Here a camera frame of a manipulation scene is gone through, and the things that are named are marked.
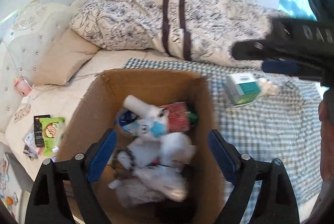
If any green white medicine box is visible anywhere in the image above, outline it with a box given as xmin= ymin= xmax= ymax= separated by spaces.
xmin=225 ymin=73 xmax=261 ymax=106

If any white plastic bottle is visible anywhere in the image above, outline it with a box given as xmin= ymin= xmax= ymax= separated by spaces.
xmin=123 ymin=95 xmax=166 ymax=119

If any person right hand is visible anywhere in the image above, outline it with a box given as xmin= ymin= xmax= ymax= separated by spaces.
xmin=318 ymin=101 xmax=334 ymax=182

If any cream lace fabric bundle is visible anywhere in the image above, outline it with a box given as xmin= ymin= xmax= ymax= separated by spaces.
xmin=258 ymin=78 xmax=278 ymax=96

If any black small box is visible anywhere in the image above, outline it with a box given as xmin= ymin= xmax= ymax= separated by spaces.
xmin=33 ymin=114 xmax=51 ymax=148

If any green checkered cloth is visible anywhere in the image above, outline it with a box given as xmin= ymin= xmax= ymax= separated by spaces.
xmin=125 ymin=58 xmax=322 ymax=220

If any floral beige quilt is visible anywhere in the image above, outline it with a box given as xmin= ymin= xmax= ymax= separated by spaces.
xmin=70 ymin=0 xmax=285 ymax=68

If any green snack packet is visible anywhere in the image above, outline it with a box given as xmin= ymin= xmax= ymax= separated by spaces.
xmin=40 ymin=117 xmax=66 ymax=156

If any white plush toy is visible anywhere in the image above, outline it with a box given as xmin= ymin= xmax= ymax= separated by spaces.
xmin=108 ymin=119 xmax=196 ymax=207

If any cardboard box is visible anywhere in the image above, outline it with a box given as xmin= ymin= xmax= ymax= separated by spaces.
xmin=57 ymin=70 xmax=224 ymax=223

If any pink small cup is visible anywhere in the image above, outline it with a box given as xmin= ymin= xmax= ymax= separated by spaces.
xmin=14 ymin=76 xmax=32 ymax=96

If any beige pillow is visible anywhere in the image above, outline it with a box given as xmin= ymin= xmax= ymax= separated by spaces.
xmin=32 ymin=29 xmax=100 ymax=86

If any white tufted headboard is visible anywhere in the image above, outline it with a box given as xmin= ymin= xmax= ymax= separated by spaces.
xmin=1 ymin=3 xmax=78 ymax=132

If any dark bead bracelet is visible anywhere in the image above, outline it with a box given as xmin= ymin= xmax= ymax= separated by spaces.
xmin=113 ymin=148 xmax=137 ymax=179

